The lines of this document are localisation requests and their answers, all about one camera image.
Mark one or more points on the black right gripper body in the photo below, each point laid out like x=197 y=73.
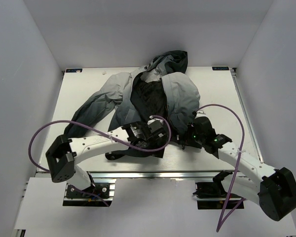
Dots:
x=192 y=138

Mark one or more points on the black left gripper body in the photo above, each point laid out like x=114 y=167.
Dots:
x=152 y=143

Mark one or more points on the grey black gradient jacket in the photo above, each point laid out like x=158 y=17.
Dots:
x=160 y=88

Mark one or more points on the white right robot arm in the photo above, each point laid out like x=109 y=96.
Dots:
x=272 y=189

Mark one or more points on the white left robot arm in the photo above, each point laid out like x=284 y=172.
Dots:
x=65 y=154

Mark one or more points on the blue right corner label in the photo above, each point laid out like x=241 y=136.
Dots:
x=220 y=68

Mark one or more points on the blue corner label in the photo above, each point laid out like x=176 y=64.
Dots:
x=78 y=70
x=220 y=68

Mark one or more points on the blue left corner label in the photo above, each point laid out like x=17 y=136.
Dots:
x=78 y=70

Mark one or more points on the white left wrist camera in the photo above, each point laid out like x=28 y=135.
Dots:
x=152 y=119

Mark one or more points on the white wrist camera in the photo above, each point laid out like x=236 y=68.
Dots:
x=199 y=113
x=152 y=119

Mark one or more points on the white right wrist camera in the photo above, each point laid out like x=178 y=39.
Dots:
x=199 y=113

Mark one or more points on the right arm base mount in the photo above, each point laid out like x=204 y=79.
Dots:
x=211 y=195

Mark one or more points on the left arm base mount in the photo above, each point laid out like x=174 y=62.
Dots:
x=88 y=191

